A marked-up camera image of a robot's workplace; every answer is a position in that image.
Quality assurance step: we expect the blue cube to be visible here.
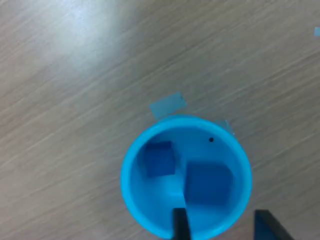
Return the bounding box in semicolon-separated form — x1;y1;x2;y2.
183;161;235;207
143;141;176;178

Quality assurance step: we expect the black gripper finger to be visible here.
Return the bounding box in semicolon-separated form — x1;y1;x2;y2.
172;207;193;240
254;209;297;240

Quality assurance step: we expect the blue round bin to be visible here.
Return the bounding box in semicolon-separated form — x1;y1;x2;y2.
119;114;252;240

